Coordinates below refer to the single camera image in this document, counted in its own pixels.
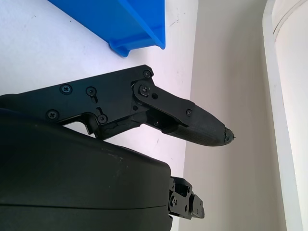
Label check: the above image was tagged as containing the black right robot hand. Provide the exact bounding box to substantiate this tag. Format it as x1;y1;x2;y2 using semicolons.
0;64;235;231

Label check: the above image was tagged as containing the blue plastic tray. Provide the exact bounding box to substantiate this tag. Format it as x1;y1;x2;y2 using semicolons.
47;0;166;58

